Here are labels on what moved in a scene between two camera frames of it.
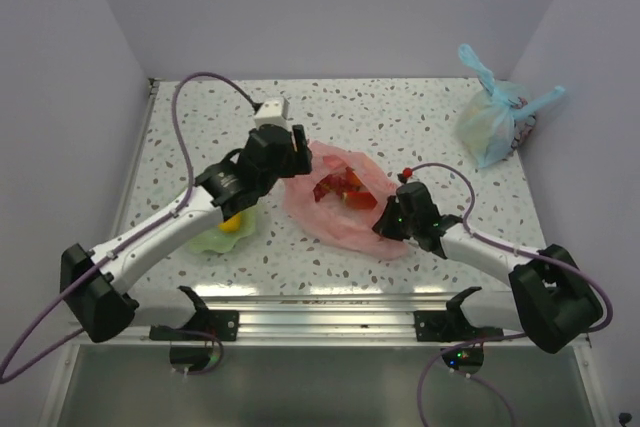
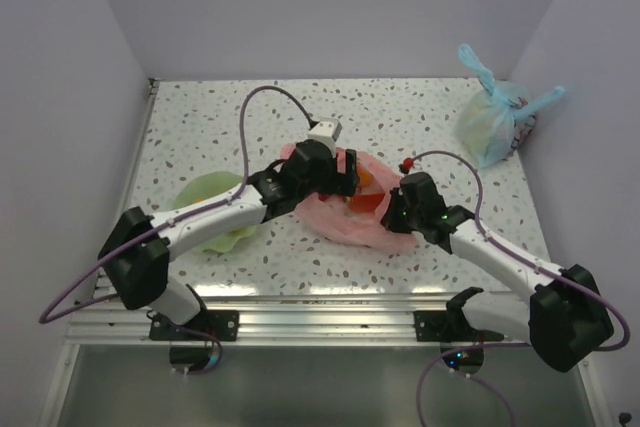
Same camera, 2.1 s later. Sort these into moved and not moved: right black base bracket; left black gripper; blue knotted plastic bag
Moved: left black gripper
Not moved: right black base bracket; blue knotted plastic bag
